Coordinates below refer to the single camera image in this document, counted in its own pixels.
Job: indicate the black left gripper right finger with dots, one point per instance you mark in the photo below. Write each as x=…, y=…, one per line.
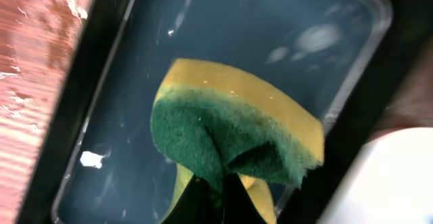
x=238, y=207

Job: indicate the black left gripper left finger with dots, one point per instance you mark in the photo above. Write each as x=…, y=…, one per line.
x=194, y=206

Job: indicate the green yellow sponge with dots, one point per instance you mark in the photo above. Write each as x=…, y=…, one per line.
x=213, y=119

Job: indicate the black water basin tray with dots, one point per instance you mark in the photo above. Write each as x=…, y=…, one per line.
x=340, y=59

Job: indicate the dark brown serving tray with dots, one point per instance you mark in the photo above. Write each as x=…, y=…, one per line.
x=411, y=106

